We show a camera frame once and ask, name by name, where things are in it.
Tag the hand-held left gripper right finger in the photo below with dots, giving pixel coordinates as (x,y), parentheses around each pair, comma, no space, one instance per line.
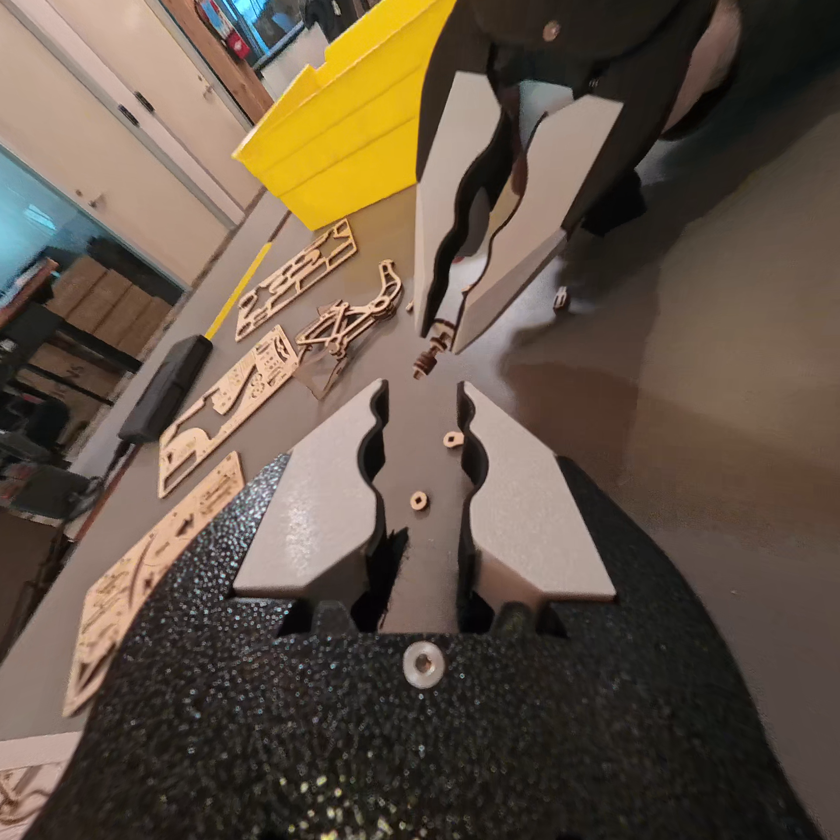
(538,525)

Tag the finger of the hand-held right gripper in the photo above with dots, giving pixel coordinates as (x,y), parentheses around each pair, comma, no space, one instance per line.
(558,184)
(446,164)

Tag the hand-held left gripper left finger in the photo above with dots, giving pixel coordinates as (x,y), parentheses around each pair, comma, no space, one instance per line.
(315,518)

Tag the small wooden axle assembly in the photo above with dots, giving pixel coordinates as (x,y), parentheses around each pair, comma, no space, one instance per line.
(433,351)

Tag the wooden parts sheet with cut-outs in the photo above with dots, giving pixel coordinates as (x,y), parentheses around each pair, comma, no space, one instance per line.
(229,407)

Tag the person's right hand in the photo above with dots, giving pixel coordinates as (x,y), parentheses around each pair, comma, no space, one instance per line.
(712,65)

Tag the yellow plastic bin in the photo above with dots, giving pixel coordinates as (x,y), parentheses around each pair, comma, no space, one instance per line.
(348,131)

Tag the small round wooden washer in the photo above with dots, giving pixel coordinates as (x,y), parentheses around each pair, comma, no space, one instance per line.
(418,502)

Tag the small wooden peg part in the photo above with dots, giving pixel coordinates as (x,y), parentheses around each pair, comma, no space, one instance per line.
(561,297)

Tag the black power adapter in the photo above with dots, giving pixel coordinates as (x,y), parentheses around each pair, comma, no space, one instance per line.
(167,390)

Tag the yellow tape strip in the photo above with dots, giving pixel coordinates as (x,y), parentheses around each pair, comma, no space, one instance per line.
(239,292)

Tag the stack of cardboard boxes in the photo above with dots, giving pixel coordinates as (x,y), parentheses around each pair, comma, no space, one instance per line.
(111,302)

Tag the white cabinet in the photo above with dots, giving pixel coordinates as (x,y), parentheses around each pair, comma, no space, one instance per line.
(131,111)

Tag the open instruction booklet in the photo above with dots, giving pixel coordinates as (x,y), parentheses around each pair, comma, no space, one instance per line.
(26,787)

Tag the wooden model frame assembly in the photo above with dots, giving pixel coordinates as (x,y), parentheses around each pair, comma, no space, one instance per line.
(354,321)

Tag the mostly empty wooden sheet frame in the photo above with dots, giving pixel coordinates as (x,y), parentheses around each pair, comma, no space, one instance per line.
(295,282)

